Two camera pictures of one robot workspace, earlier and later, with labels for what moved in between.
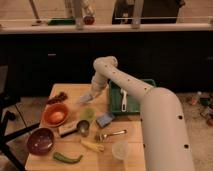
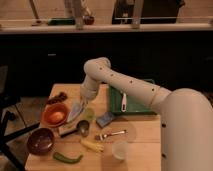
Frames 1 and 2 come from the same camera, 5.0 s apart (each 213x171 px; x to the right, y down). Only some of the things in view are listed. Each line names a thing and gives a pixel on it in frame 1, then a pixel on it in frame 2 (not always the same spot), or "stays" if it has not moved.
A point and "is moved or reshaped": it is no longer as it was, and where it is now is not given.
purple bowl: (40, 141) stays
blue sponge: (105, 119) stays
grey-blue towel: (85, 98) is moved or reshaped
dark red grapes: (57, 99) stays
